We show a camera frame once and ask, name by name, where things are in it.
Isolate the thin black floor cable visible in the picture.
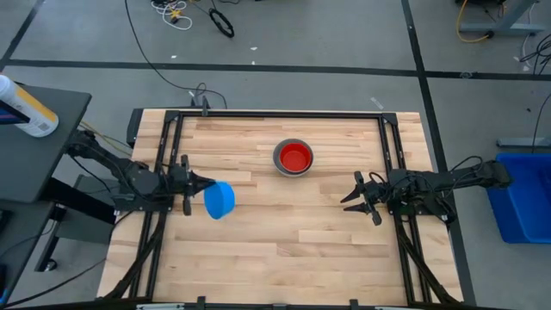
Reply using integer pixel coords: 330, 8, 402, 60
530, 92, 551, 154

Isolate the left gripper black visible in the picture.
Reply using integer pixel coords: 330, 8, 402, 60
164, 154, 217, 217

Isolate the coiled black cable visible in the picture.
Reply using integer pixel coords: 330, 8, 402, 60
208, 8, 236, 39

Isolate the long black floor cable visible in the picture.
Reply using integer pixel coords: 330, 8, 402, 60
124, 0, 228, 109

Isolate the light grey bowl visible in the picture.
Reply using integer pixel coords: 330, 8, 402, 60
272, 138, 315, 178

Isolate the red bowl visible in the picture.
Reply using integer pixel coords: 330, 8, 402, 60
279, 142, 313, 172

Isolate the grey metal stand base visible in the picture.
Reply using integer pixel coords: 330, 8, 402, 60
457, 0, 547, 37

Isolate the yellow floor cable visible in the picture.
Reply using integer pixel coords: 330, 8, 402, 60
455, 0, 492, 44

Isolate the blue plastic cup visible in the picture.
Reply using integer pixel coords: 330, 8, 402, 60
202, 180, 237, 221

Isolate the black aluminium rig frame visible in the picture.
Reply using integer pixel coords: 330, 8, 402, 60
102, 107, 457, 310

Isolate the large blue plastic bin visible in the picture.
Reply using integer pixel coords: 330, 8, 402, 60
486, 152, 551, 245

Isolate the black side table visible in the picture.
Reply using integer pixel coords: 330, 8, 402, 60
0, 84, 93, 204

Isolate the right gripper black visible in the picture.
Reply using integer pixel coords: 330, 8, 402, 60
340, 170, 393, 226

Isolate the black cable bundle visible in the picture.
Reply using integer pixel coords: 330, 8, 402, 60
519, 33, 551, 77

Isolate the white floor cable bundle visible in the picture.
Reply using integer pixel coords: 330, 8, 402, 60
150, 0, 194, 32

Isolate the white bottle with yellow label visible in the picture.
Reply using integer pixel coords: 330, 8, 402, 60
0, 73, 60, 139

